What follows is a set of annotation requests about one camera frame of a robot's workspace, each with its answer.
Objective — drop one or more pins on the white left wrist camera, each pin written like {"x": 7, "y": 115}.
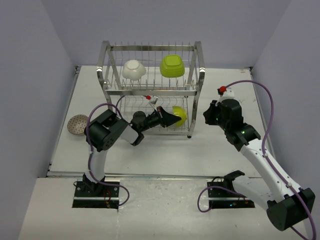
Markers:
{"x": 153, "y": 101}

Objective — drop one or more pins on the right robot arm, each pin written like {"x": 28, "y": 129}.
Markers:
{"x": 286, "y": 203}

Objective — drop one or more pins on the stainless steel dish rack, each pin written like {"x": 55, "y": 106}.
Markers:
{"x": 183, "y": 91}

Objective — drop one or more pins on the green round bowl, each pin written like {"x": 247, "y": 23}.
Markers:
{"x": 179, "y": 112}

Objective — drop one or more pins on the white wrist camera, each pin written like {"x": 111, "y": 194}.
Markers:
{"x": 225, "y": 93}
{"x": 153, "y": 101}

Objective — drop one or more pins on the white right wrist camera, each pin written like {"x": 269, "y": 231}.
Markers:
{"x": 225, "y": 93}

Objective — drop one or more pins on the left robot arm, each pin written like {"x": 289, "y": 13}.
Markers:
{"x": 102, "y": 133}

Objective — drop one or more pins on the green square bowl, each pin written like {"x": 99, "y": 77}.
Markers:
{"x": 172, "y": 66}

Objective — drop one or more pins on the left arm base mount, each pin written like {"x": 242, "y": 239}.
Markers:
{"x": 105, "y": 197}

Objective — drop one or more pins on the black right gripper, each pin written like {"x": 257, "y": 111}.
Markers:
{"x": 208, "y": 114}

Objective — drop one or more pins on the white scalloped bowl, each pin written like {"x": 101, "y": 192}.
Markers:
{"x": 133, "y": 70}

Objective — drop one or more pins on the aluminium table rail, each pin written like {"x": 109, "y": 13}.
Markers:
{"x": 159, "y": 176}

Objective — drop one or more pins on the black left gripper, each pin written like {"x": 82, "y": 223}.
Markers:
{"x": 168, "y": 119}

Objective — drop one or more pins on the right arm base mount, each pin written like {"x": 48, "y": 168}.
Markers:
{"x": 222, "y": 199}

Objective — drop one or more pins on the brown patterned bowl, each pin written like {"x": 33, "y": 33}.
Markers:
{"x": 77, "y": 124}

